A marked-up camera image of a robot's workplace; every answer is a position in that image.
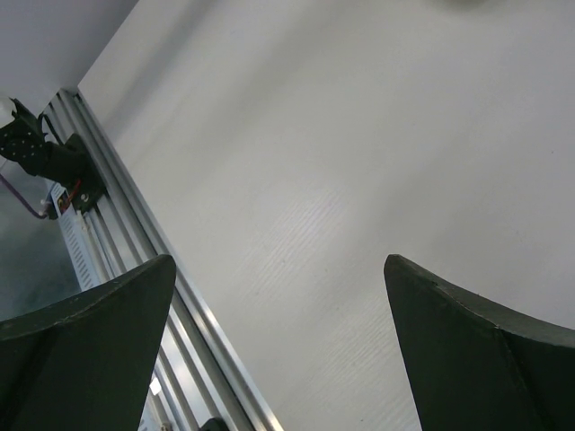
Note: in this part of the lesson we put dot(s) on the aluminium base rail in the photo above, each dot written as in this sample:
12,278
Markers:
197,375

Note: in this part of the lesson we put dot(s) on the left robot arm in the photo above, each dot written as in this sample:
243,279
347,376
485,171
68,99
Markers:
31,141

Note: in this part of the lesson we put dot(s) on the slotted cable duct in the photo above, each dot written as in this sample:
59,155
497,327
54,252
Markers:
98,242

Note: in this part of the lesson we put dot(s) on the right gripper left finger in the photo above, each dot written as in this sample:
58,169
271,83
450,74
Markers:
86,362

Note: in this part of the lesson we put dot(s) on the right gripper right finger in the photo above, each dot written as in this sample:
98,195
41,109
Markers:
474,364

